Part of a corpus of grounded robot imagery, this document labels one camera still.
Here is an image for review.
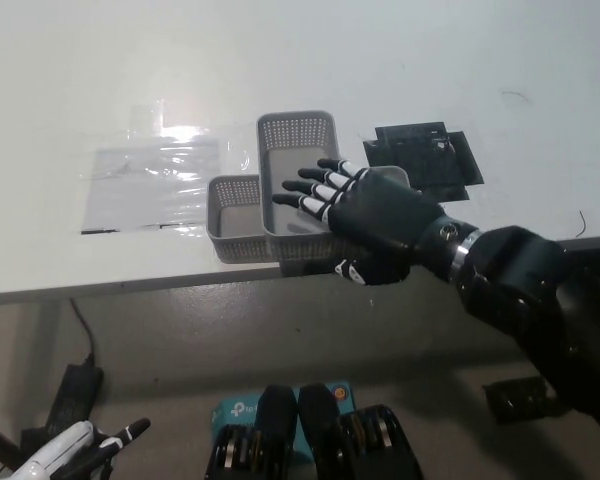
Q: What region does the clear plastic covered paper sheet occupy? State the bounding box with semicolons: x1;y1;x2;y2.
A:
79;102;254;236

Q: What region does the black floor tape patch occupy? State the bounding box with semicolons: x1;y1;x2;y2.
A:
482;377;561;426

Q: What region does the black power adapter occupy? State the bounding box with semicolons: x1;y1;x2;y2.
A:
47;363;105;441

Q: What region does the black adapter cable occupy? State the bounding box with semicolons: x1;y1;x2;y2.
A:
68;298;97;367

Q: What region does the teal tp-link box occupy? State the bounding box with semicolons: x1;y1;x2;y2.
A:
210;382;355;457

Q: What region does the large black tape patch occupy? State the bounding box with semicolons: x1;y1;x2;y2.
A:
362;119;485;204

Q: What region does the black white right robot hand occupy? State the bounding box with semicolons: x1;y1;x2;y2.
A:
271;158;450;288

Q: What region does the wide grey perforated basket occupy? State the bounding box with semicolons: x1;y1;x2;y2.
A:
205;165;411;265

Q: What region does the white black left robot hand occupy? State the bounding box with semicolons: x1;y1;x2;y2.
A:
9;418;152;480

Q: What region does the narrow grey perforated basket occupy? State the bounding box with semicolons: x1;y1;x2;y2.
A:
256;109;361;277

